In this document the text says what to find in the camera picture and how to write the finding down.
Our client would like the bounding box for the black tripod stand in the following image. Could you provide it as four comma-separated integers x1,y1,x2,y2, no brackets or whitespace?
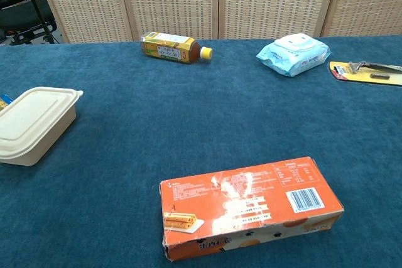
16,0,57,45

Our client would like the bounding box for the black office chair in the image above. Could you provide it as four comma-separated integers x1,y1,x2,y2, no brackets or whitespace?
0,0,59,46

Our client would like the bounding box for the razor on yellow blister card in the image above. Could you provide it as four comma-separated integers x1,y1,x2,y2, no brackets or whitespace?
329,60,402,87

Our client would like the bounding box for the light blue wet wipes pack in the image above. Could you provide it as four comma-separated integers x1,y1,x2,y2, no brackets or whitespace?
256,33,332,78

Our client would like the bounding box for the red orange packet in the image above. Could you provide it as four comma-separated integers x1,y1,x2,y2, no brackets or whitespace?
159,156,345,262

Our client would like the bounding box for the tea bottle with yellow cap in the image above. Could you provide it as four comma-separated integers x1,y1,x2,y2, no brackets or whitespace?
139,31,214,64

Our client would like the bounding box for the blue felt table cover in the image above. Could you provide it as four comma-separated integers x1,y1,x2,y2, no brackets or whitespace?
0,35,402,268

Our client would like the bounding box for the beige lidded lunch container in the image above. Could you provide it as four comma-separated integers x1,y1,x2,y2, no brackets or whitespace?
0,87,84,168

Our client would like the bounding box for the woven rattan folding screen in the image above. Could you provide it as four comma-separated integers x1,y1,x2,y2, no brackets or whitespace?
33,0,402,45

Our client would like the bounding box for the small orange snack box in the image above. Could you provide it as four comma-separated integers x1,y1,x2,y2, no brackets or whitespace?
0,94,14,112

